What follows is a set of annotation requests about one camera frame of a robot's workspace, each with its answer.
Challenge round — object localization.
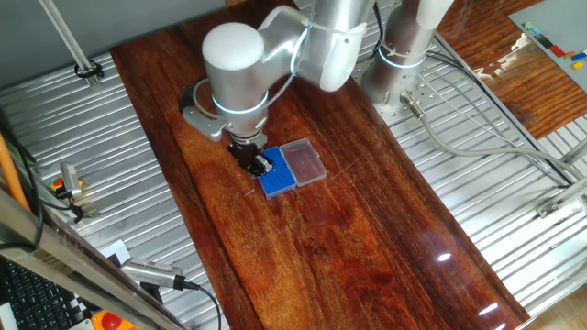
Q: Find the red button orange box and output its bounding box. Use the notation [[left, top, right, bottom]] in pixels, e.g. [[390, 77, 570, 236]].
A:
[[90, 309, 139, 330]]

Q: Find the orange pole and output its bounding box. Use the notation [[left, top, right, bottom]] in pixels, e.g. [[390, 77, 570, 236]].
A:
[[0, 132, 31, 213]]

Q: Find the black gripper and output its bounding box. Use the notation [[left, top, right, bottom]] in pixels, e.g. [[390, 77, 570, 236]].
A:
[[226, 133, 275, 181]]

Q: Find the white paper sheet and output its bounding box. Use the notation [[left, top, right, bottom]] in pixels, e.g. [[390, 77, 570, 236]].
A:
[[101, 238, 132, 265]]

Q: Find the steel frame beam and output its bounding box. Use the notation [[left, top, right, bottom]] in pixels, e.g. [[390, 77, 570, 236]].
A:
[[0, 187, 185, 330]]

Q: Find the black cable bundle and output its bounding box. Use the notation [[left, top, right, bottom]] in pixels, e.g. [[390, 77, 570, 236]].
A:
[[0, 109, 45, 251]]

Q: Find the thick gray robot cable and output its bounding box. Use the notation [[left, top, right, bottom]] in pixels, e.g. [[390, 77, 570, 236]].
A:
[[400, 91, 586, 182]]

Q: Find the small silver camera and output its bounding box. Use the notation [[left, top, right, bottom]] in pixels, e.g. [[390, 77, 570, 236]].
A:
[[60, 162, 84, 201]]

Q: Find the long silver depth camera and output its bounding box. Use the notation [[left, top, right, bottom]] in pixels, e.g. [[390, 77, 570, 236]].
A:
[[119, 257, 187, 291]]

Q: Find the large glossy wooden board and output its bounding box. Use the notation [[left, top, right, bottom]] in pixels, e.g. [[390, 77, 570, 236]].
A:
[[109, 0, 531, 330]]

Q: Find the small glossy wooden board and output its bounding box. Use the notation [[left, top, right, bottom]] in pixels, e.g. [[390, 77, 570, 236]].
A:
[[435, 0, 587, 141]]

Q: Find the slanted metal pole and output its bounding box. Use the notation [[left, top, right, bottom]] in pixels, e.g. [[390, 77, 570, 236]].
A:
[[39, 0, 101, 89]]

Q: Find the black camera cable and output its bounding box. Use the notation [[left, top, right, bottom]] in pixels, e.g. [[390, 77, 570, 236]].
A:
[[183, 280, 223, 330]]

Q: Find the checkerboard marker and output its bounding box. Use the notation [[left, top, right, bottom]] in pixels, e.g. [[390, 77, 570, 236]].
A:
[[68, 295, 94, 323]]

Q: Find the gray wrist camera cable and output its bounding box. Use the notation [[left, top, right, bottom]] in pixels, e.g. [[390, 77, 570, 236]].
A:
[[191, 17, 317, 122]]

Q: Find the blue pipette tip holder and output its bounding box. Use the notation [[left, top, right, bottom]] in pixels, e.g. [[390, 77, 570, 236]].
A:
[[258, 146, 298, 201]]

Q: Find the long black cable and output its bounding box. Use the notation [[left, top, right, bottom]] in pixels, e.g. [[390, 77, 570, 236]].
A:
[[426, 49, 574, 189]]

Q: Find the gray wrist camera mount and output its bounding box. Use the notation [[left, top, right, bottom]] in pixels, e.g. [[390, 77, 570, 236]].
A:
[[178, 86, 229, 142]]

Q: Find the black pole clamp ring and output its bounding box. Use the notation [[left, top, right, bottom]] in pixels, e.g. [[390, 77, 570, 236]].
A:
[[73, 58, 105, 80]]

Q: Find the aluminium profile bar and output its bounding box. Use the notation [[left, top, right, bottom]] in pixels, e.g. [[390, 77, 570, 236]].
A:
[[535, 176, 587, 219]]

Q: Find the gray flat panel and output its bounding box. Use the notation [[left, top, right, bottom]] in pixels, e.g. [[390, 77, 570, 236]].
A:
[[507, 0, 587, 93]]

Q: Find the black keyboard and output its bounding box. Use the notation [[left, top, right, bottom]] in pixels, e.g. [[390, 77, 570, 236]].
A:
[[0, 258, 86, 330]]

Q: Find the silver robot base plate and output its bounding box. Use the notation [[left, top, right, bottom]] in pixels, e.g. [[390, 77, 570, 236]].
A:
[[352, 58, 442, 127]]

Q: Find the clear plastic box lid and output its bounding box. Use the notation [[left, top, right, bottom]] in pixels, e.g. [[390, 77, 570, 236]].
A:
[[279, 137, 328, 188]]

